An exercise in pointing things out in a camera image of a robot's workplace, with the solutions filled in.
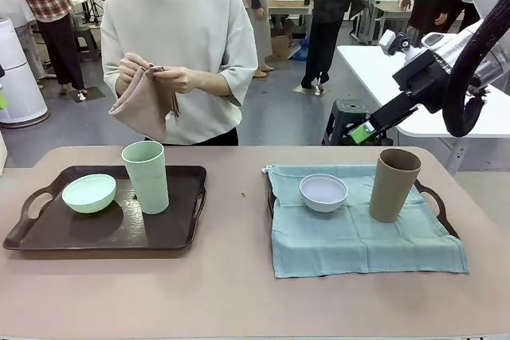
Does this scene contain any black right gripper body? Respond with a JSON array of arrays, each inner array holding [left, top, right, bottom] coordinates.
[[392, 49, 453, 115]]

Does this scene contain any brown tall cup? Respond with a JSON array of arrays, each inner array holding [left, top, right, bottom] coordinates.
[[368, 148, 422, 224]]

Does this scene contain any white bowl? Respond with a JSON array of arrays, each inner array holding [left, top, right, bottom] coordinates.
[[299, 174, 349, 213]]

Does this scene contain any teal cloth mat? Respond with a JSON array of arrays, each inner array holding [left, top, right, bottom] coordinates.
[[262, 163, 470, 279]]

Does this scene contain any pink cloth mat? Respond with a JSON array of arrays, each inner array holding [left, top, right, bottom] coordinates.
[[108, 63, 182, 143]]

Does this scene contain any person's right forearm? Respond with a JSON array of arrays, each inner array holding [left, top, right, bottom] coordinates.
[[114, 73, 132, 99]]

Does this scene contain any person's left forearm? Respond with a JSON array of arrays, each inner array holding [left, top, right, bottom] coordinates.
[[195, 70, 237, 98]]

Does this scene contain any person's left hand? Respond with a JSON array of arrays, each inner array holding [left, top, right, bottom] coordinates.
[[153, 65, 201, 96]]

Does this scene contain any person's right hand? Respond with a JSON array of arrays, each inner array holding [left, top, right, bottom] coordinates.
[[118, 52, 155, 79]]

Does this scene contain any dark green plastic stool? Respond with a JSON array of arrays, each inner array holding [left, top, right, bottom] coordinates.
[[323, 99, 394, 146]]

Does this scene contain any white side table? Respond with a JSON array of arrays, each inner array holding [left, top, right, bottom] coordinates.
[[336, 44, 510, 138]]

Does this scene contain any cardboard box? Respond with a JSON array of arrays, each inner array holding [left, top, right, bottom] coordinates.
[[270, 33, 292, 63]]

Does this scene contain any person in black patterned top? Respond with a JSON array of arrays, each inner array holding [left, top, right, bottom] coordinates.
[[300, 0, 370, 92]]

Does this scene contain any background work desk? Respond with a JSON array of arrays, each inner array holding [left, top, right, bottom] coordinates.
[[267, 0, 316, 31]]

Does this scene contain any person in cream shirt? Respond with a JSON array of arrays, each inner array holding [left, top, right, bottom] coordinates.
[[100, 0, 259, 147]]

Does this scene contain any pale green tall cup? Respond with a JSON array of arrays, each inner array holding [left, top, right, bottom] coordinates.
[[121, 140, 170, 216]]

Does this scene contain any pale green bowl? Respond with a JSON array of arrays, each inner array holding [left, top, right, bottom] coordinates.
[[61, 174, 117, 215]]

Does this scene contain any grey plastic stool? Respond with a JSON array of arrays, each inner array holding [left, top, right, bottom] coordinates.
[[74, 23, 100, 61]]

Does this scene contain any person in plaid shirt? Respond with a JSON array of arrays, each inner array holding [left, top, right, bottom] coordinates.
[[10, 0, 87, 96]]

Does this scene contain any white air purifier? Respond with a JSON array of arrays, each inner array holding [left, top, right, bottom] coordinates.
[[0, 17, 49, 125]]

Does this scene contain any black corrugated cable hose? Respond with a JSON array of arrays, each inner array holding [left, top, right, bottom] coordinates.
[[444, 0, 510, 138]]

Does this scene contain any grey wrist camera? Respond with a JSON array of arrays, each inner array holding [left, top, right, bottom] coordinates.
[[378, 30, 423, 63]]

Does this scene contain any dark brown handled tray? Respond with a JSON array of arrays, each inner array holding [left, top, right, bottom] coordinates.
[[265, 178, 462, 240], [2, 164, 208, 252]]

